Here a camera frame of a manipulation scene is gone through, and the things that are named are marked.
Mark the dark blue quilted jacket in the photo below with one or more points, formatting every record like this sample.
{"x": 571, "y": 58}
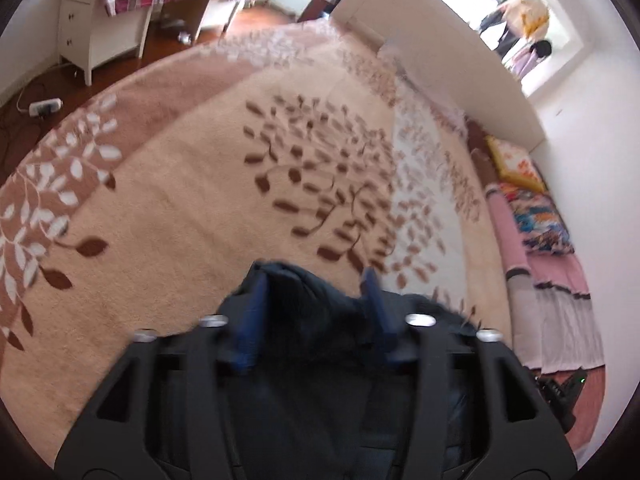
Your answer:
{"x": 310, "y": 385}

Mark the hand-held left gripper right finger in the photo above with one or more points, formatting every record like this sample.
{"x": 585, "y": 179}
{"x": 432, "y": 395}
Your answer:
{"x": 382, "y": 320}

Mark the purple hanging garment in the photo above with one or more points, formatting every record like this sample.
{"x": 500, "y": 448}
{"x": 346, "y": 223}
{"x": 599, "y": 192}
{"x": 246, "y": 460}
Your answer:
{"x": 530, "y": 57}

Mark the brown cloth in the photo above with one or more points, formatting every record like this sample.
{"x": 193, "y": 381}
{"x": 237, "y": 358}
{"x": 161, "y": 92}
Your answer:
{"x": 482, "y": 155}

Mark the dark wooden nightstand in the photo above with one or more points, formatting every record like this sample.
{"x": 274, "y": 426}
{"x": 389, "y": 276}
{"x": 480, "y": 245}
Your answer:
{"x": 317, "y": 7}

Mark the white power strip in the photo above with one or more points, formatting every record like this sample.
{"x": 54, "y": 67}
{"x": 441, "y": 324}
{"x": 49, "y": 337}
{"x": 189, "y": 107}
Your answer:
{"x": 45, "y": 106}

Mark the yellow and white hanging garment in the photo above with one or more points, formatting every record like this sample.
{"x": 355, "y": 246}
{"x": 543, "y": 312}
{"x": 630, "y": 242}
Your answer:
{"x": 532, "y": 15}

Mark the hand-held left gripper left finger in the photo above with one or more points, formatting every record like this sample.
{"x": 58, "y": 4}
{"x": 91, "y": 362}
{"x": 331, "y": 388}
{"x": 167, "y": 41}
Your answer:
{"x": 249, "y": 327}

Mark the pink blanket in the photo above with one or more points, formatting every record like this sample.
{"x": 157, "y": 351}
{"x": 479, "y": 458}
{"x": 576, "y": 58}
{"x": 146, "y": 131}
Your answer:
{"x": 545, "y": 310}

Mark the yellow pillow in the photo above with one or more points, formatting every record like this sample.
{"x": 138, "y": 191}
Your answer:
{"x": 517, "y": 165}

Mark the dark hanging garment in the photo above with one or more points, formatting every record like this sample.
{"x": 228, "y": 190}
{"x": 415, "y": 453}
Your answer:
{"x": 502, "y": 30}

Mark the red blanket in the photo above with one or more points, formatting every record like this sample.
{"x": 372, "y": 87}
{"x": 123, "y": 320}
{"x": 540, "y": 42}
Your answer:
{"x": 589, "y": 420}

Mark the white headboard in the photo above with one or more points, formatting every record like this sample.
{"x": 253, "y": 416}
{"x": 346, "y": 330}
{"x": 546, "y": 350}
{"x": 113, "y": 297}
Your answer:
{"x": 450, "y": 50}

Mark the colourful cartoon pillow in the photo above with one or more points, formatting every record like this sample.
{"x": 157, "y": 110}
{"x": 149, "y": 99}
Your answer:
{"x": 540, "y": 225}

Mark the beige leaf-patterned blanket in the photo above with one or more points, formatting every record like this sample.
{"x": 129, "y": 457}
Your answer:
{"x": 200, "y": 185}

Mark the white desk with drawers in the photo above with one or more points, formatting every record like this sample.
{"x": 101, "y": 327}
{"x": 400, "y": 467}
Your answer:
{"x": 100, "y": 35}

